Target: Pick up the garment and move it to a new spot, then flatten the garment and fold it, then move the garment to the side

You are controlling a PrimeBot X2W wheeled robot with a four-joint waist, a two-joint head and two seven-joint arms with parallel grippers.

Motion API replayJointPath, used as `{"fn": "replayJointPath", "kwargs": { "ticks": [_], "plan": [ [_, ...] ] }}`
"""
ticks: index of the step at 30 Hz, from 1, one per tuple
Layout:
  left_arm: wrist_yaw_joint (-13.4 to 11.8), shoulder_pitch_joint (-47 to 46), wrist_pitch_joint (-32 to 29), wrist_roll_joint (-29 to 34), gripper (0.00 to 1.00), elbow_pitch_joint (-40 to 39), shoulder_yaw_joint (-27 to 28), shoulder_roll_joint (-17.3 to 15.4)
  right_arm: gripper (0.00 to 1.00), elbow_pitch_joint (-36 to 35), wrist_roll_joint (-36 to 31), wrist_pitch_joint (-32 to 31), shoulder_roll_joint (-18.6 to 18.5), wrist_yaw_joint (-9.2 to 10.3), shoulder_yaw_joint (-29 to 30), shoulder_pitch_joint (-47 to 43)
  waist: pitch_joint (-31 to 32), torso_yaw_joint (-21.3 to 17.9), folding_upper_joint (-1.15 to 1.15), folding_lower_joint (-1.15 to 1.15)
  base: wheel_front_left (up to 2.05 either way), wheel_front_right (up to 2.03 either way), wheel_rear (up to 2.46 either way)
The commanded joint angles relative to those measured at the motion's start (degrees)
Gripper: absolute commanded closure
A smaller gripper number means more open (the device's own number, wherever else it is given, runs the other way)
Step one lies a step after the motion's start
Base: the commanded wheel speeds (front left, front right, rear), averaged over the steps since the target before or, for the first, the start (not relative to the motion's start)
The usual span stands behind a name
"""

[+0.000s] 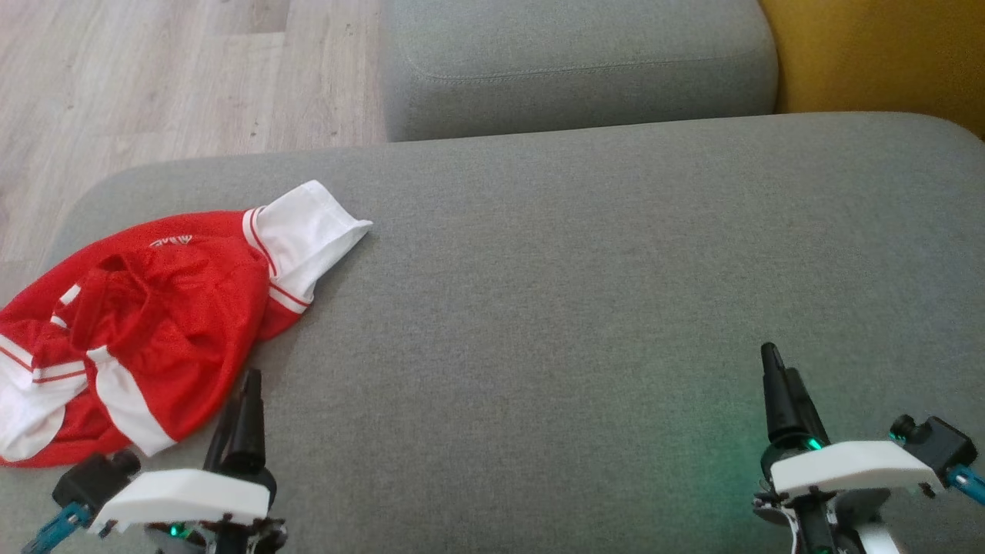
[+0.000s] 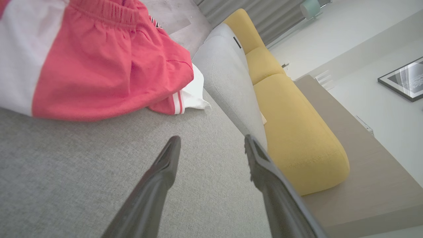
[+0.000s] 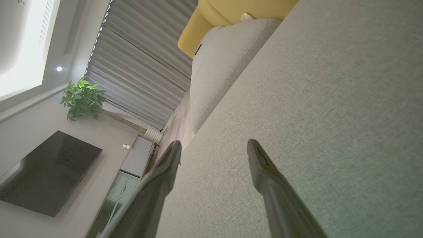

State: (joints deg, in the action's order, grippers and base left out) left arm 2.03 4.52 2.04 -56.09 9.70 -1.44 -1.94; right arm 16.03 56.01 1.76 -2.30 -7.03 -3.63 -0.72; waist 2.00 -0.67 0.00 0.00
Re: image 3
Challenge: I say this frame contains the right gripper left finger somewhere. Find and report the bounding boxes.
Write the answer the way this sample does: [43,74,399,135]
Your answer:
[98,140,182,238]

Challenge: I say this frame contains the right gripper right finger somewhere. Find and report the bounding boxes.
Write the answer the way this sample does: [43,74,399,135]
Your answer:
[247,139,328,238]

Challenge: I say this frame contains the white and green TV cabinet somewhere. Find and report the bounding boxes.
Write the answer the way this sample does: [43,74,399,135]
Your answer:
[85,135,156,238]

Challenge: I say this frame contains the black flat screen television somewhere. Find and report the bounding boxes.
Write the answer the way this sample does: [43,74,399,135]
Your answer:
[0,130,103,218]

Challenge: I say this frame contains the green potted plant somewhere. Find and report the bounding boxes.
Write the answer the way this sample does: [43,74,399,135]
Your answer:
[60,77,149,134]

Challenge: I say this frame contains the grey pleated curtain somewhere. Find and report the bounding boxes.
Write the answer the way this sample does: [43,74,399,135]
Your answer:
[85,0,199,130]

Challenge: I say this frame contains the grey sofa seat section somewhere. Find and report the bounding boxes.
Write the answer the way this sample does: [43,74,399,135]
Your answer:
[189,18,282,134]

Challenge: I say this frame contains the yellow sofa back cushion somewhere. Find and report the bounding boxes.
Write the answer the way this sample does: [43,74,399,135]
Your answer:
[177,0,299,59]

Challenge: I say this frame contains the white ceiling air vent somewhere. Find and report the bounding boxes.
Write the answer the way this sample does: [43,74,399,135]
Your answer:
[39,0,55,44]

